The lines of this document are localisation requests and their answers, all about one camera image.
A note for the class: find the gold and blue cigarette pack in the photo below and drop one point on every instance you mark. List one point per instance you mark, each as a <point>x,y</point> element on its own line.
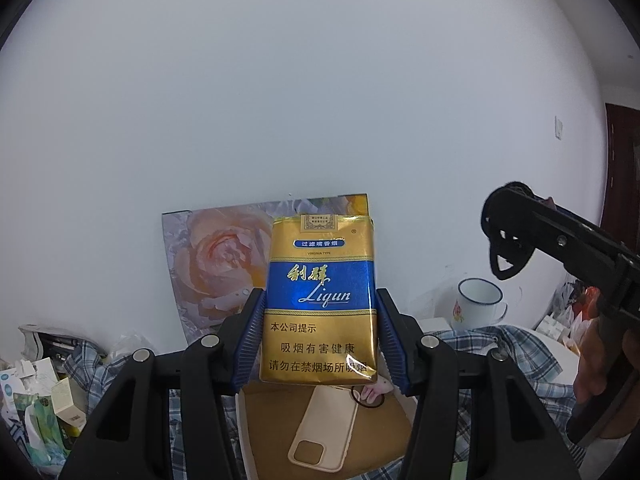
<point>320,310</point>

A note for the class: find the beige small carton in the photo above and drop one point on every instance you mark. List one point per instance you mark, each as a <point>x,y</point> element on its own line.
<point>70,405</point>

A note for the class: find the blue plaid cloth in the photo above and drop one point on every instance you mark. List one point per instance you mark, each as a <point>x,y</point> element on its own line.
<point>465,342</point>

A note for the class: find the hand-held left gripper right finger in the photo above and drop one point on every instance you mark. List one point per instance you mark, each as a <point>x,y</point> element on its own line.
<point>392,345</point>

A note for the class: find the white small box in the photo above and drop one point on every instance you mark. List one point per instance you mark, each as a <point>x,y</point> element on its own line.
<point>552,327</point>

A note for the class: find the floral painted board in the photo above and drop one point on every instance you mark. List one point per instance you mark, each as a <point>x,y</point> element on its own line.
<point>220,260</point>

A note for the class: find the grey bag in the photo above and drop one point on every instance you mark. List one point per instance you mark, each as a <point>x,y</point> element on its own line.
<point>45,345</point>

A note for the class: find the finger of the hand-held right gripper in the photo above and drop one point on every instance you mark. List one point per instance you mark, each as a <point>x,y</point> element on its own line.
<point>560,240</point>

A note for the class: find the white wall switch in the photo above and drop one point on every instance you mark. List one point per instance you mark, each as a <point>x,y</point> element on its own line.
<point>559,128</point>

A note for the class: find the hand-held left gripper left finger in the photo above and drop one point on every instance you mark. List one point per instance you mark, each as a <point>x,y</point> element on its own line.
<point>252,340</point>

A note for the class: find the green floral tissue box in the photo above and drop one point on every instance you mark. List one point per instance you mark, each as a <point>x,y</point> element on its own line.
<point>40,430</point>

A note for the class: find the person's right hand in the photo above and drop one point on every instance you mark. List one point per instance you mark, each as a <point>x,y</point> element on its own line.
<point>590,355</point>

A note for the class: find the white and blue carton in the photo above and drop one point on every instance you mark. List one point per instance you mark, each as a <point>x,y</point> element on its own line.
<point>20,385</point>

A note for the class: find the white enamel mug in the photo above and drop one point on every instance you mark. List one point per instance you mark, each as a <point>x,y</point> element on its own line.
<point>475,305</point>

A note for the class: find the brown wooden door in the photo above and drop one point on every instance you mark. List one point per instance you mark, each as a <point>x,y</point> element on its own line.
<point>622,175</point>

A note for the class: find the beige phone case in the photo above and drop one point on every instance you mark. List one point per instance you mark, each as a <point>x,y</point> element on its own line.
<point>327,425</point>

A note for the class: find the cardboard box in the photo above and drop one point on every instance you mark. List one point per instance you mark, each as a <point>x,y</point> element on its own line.
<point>270,420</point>

